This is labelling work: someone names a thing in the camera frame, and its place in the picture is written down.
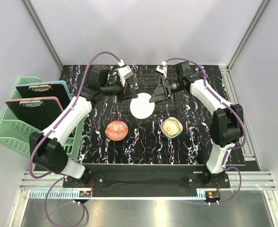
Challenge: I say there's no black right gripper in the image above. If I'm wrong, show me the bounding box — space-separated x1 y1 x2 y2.
149 75 183 105

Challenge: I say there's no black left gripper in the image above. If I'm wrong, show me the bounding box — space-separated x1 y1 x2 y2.
101 77 138 103

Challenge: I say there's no orange bowl white inside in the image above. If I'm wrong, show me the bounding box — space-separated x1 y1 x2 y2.
130 93 155 119

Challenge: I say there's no red patterned bowl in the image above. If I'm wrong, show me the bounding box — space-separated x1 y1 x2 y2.
105 120 129 141

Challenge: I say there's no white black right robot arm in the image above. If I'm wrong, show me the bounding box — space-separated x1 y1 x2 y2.
149 59 246 188

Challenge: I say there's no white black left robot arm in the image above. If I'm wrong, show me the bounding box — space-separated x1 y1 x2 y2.
29 65 137 187

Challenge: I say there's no yellow floral scalloped bowl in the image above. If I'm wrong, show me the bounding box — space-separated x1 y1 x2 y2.
160 117 183 139

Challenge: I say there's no black marble pattern mat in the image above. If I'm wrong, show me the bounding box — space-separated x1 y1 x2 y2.
58 64 246 166

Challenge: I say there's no blue edged black clipboard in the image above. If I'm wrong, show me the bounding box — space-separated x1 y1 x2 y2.
16 80 71 109

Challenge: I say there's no pink edged black clipboard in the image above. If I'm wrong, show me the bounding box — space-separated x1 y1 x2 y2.
6 96 63 131

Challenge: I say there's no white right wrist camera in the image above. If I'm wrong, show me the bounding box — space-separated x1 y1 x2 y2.
156 61 167 77

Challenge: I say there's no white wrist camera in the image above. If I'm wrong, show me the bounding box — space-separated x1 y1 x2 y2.
156 61 167 77
118 65 133 86

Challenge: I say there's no grey wire dish rack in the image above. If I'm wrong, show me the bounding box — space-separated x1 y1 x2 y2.
109 65 183 114

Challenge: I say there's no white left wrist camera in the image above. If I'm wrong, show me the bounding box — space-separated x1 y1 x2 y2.
118 65 133 86

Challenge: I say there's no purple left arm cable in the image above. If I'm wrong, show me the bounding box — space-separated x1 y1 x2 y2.
27 51 124 225

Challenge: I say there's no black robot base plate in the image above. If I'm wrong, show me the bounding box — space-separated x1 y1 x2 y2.
63 171 230 189

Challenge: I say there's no aluminium frame rail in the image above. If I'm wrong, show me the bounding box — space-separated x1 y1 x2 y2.
19 171 276 200

